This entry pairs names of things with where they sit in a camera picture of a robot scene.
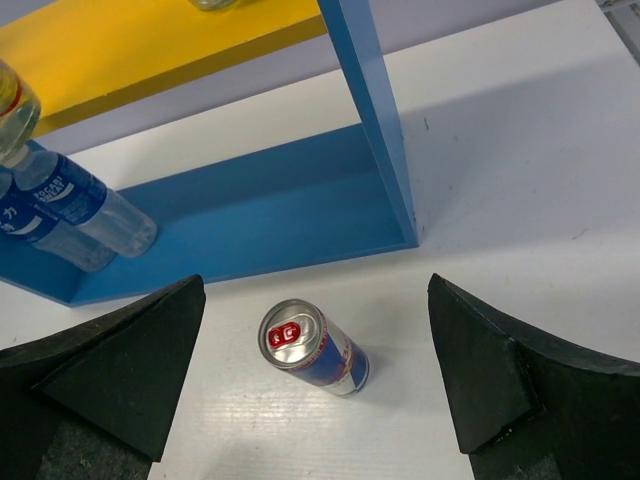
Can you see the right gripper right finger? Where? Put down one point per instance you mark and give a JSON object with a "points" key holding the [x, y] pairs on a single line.
{"points": [[526, 404]]}

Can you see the blue and yellow shelf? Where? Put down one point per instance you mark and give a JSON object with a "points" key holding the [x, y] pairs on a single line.
{"points": [[319, 176]]}

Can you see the clear bottle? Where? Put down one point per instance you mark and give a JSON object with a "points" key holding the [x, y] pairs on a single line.
{"points": [[211, 5], [20, 111]]}

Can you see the left blue-label water bottle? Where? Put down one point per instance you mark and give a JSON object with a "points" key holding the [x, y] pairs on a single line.
{"points": [[26, 222]]}

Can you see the right blue-label water bottle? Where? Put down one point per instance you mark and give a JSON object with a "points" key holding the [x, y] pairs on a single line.
{"points": [[76, 196]]}

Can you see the blue silver Red Bull can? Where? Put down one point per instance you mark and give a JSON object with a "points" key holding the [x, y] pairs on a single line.
{"points": [[296, 337]]}

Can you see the blue-label water bottle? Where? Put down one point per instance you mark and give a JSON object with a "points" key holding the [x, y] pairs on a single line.
{"points": [[26, 222], [76, 196]]}

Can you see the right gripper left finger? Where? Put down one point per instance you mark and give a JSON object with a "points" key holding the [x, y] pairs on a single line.
{"points": [[97, 401]]}

